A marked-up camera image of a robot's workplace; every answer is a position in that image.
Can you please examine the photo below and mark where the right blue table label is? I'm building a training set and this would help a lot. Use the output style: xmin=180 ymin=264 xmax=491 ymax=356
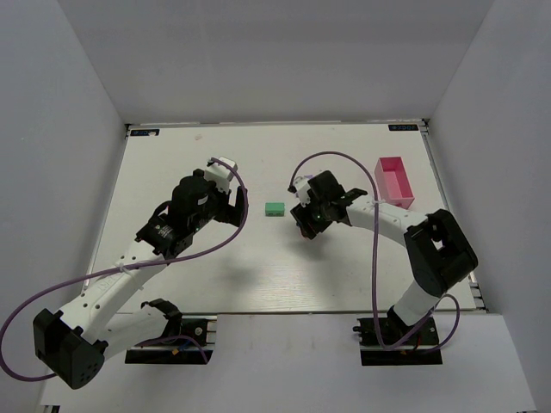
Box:
xmin=388 ymin=124 xmax=418 ymax=132

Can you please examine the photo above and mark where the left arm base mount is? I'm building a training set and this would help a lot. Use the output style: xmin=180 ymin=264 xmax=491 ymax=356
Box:
xmin=125 ymin=316 xmax=217 ymax=366

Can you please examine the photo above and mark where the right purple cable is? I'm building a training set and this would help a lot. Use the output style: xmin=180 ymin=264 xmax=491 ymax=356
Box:
xmin=288 ymin=150 xmax=461 ymax=352

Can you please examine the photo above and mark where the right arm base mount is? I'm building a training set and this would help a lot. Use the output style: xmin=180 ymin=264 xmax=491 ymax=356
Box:
xmin=352 ymin=317 xmax=443 ymax=367

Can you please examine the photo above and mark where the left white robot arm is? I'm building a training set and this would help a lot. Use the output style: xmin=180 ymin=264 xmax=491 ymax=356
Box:
xmin=33 ymin=158 xmax=248 ymax=390

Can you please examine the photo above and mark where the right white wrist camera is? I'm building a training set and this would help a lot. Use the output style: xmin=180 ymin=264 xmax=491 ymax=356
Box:
xmin=288 ymin=175 xmax=313 ymax=207

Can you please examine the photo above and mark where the purple cable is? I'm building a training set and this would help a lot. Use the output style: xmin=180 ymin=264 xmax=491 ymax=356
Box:
xmin=288 ymin=150 xmax=461 ymax=352
xmin=0 ymin=157 xmax=250 ymax=383

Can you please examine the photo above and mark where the aluminium table edge rail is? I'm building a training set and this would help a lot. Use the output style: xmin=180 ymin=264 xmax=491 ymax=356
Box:
xmin=420 ymin=119 xmax=490 ymax=313

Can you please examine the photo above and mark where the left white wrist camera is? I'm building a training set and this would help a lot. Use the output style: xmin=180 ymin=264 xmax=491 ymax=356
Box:
xmin=204 ymin=157 xmax=238 ymax=194

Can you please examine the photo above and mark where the left blue table label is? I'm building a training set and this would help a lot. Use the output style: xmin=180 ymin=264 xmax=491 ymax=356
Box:
xmin=130 ymin=129 xmax=160 ymax=137

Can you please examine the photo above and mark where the blue table label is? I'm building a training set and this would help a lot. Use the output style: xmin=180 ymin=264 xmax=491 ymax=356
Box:
xmin=130 ymin=129 xmax=160 ymax=137
xmin=388 ymin=124 xmax=418 ymax=132

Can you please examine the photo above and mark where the green arch wood block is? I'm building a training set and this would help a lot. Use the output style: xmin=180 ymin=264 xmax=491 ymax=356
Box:
xmin=264 ymin=202 xmax=285 ymax=217

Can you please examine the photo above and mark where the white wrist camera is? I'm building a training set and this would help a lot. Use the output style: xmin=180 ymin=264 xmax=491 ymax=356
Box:
xmin=204 ymin=157 xmax=238 ymax=194
xmin=288 ymin=175 xmax=313 ymax=207

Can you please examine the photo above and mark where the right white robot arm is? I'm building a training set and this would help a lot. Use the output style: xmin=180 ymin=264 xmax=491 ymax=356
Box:
xmin=288 ymin=170 xmax=479 ymax=337

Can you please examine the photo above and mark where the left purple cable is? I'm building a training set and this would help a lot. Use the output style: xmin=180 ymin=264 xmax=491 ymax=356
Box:
xmin=0 ymin=157 xmax=250 ymax=383

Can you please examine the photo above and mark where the pink plastic box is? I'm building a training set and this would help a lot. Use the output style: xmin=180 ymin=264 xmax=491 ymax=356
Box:
xmin=375 ymin=157 xmax=415 ymax=209

